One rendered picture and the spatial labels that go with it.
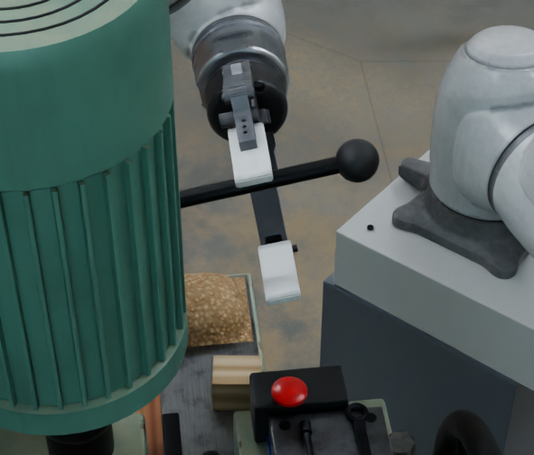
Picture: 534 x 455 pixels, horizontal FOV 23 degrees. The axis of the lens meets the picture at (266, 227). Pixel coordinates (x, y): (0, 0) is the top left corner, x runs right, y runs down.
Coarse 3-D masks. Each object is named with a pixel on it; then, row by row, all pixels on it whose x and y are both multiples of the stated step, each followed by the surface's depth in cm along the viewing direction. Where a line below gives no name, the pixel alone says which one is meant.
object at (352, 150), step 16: (352, 144) 103; (368, 144) 103; (320, 160) 104; (336, 160) 104; (352, 160) 102; (368, 160) 103; (288, 176) 104; (304, 176) 104; (320, 176) 104; (352, 176) 103; (368, 176) 103; (192, 192) 104; (208, 192) 104; (224, 192) 104; (240, 192) 104
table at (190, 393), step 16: (256, 320) 131; (256, 336) 130; (192, 352) 128; (208, 352) 128; (224, 352) 128; (240, 352) 128; (256, 352) 128; (192, 368) 127; (208, 368) 127; (176, 384) 125; (192, 384) 125; (208, 384) 125; (176, 400) 124; (192, 400) 124; (208, 400) 124; (192, 416) 122; (208, 416) 122; (224, 416) 122; (192, 432) 121; (208, 432) 121; (224, 432) 121; (192, 448) 120; (208, 448) 120; (224, 448) 120
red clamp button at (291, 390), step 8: (288, 376) 110; (280, 384) 109; (288, 384) 109; (296, 384) 109; (304, 384) 109; (272, 392) 109; (280, 392) 108; (288, 392) 108; (296, 392) 108; (304, 392) 108; (280, 400) 108; (288, 400) 108; (296, 400) 108; (304, 400) 108
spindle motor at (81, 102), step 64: (0, 0) 71; (64, 0) 71; (128, 0) 71; (0, 64) 67; (64, 64) 68; (128, 64) 71; (0, 128) 70; (64, 128) 71; (128, 128) 74; (0, 192) 73; (64, 192) 74; (128, 192) 77; (0, 256) 77; (64, 256) 77; (128, 256) 80; (0, 320) 81; (64, 320) 81; (128, 320) 84; (0, 384) 85; (64, 384) 85; (128, 384) 87
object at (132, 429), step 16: (128, 416) 105; (144, 416) 106; (0, 432) 104; (16, 432) 104; (128, 432) 104; (144, 432) 104; (0, 448) 103; (16, 448) 103; (32, 448) 103; (128, 448) 103; (144, 448) 103
